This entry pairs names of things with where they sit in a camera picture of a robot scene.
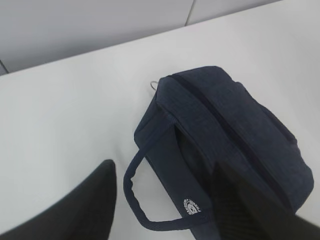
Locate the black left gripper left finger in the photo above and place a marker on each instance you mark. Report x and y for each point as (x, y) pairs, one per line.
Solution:
(86, 213)

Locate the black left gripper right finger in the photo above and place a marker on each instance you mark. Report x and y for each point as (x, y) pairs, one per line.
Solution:
(245, 207)

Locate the dark navy lunch bag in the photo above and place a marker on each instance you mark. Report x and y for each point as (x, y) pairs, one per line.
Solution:
(196, 118)

